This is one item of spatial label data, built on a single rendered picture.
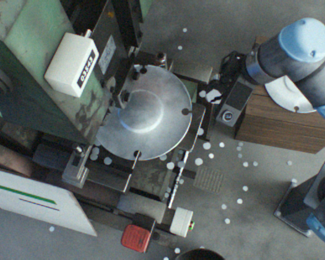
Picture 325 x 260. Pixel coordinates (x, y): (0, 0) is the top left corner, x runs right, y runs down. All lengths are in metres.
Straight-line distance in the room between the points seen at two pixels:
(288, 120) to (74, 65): 1.17
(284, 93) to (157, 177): 0.71
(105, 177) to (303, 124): 0.84
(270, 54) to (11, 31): 0.44
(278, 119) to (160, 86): 0.63
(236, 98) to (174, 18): 1.41
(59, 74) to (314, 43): 0.40
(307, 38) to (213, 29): 1.49
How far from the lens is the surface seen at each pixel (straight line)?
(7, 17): 0.41
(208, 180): 1.60
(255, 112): 1.51
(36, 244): 1.86
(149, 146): 0.99
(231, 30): 2.11
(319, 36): 0.66
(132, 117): 1.02
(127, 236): 0.98
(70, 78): 0.46
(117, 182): 1.06
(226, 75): 0.80
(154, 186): 1.11
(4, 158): 1.17
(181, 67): 1.24
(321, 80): 0.67
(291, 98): 1.57
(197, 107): 1.03
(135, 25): 0.81
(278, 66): 0.68
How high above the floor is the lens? 1.73
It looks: 71 degrees down
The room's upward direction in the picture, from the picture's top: 9 degrees counter-clockwise
